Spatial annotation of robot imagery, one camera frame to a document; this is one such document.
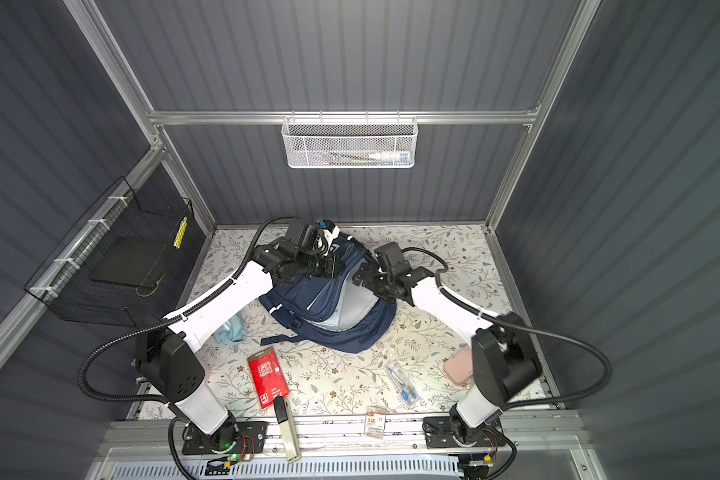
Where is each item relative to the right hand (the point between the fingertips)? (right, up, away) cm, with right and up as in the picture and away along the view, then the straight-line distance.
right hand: (364, 284), depth 87 cm
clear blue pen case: (+12, -29, -8) cm, 32 cm away
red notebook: (-28, -26, -2) cm, 38 cm away
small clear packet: (+3, -33, -13) cm, 35 cm away
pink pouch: (+28, -23, -2) cm, 36 cm away
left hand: (-6, +6, -5) cm, 10 cm away
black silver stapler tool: (-19, -32, -15) cm, 40 cm away
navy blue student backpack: (-9, -6, -10) cm, 14 cm away
